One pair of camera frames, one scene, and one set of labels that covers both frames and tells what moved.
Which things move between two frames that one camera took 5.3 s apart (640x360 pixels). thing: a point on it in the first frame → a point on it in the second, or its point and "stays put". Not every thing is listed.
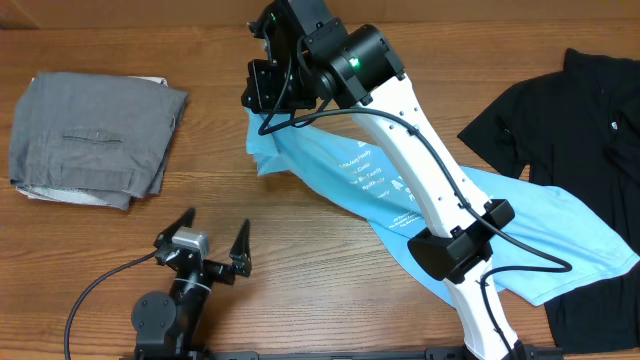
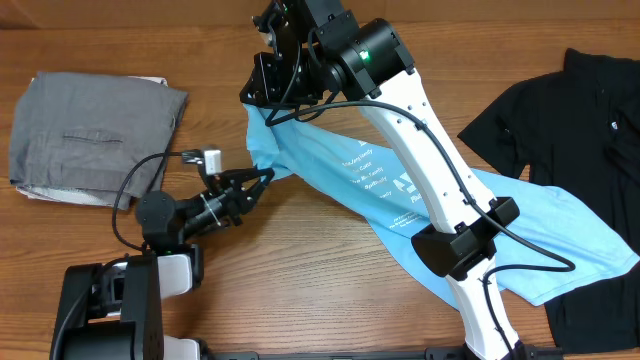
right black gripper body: x=269 y=80 stays put
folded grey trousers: x=93 y=139 stays put
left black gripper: x=239 y=257 → x=233 y=195
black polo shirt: x=577 y=130 stays put
